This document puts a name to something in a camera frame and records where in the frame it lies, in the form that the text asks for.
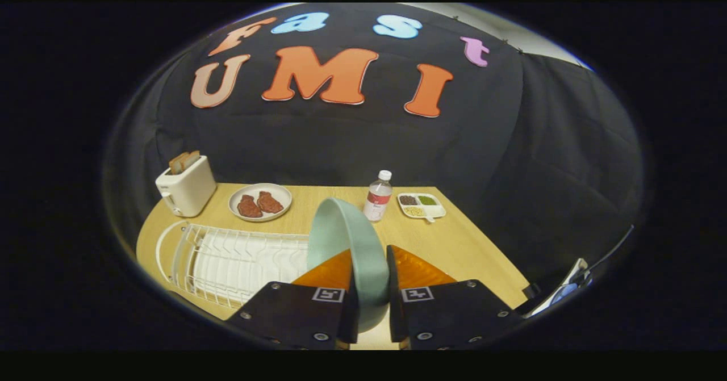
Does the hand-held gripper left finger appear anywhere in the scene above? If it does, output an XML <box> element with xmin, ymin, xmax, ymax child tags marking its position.
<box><xmin>226</xmin><ymin>249</ymin><xmax>360</xmax><ymax>350</ymax></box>

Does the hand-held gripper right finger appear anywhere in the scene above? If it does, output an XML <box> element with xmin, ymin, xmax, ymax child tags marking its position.
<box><xmin>386</xmin><ymin>245</ymin><xmax>523</xmax><ymax>350</ymax></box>

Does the light green plate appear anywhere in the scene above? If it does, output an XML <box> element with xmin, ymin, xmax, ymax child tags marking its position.
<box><xmin>307</xmin><ymin>197</ymin><xmax>391</xmax><ymax>333</ymax></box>

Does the white dish rack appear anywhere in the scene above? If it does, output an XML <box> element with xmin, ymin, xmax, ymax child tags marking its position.
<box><xmin>155</xmin><ymin>220</ymin><xmax>310</xmax><ymax>309</ymax></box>

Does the white sectioned dish with seeds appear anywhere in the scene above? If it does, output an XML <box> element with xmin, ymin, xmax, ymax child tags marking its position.
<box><xmin>396</xmin><ymin>192</ymin><xmax>447</xmax><ymax>223</ymax></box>

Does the grey plate with meat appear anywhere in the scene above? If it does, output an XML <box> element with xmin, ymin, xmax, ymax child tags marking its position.
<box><xmin>228</xmin><ymin>183</ymin><xmax>293</xmax><ymax>223</ymax></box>

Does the clear plastic bottle red label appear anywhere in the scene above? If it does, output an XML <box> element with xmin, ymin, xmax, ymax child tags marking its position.
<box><xmin>363</xmin><ymin>170</ymin><xmax>393</xmax><ymax>222</ymax></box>

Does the brown meat piece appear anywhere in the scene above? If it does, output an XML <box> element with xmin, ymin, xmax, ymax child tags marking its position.
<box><xmin>257</xmin><ymin>191</ymin><xmax>284</xmax><ymax>214</ymax></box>
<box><xmin>237</xmin><ymin>195</ymin><xmax>264</xmax><ymax>218</ymax></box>

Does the white and blue device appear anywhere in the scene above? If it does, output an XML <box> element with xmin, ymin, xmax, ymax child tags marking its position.
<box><xmin>523</xmin><ymin>258</ymin><xmax>592</xmax><ymax>317</ymax></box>

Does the cream toaster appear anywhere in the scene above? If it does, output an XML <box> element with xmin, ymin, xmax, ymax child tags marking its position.
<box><xmin>155</xmin><ymin>155</ymin><xmax>218</xmax><ymax>218</ymax></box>

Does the black cable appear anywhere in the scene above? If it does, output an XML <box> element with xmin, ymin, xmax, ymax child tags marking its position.
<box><xmin>588</xmin><ymin>225</ymin><xmax>634</xmax><ymax>274</ymax></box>

